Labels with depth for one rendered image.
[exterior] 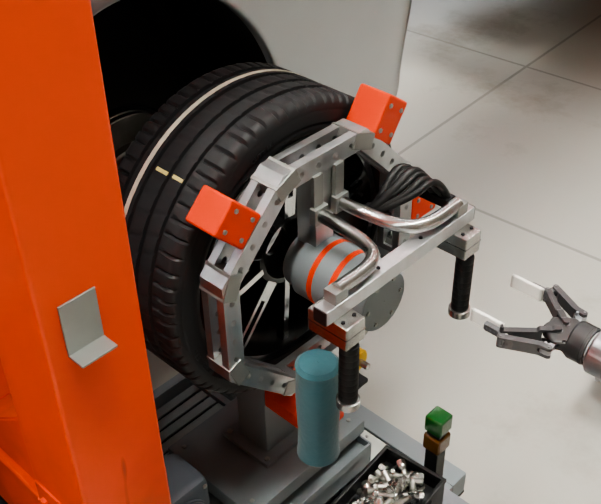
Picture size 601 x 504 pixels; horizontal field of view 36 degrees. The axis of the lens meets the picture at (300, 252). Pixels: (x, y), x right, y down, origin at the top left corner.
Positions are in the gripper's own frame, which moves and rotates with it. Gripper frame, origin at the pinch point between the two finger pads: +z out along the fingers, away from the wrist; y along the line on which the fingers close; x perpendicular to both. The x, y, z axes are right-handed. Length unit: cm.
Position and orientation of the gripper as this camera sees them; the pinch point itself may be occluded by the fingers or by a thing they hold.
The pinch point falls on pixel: (497, 299)
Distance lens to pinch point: 179.7
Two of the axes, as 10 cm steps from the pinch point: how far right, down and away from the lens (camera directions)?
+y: 6.9, -4.5, 5.7
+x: -0.2, -8.0, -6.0
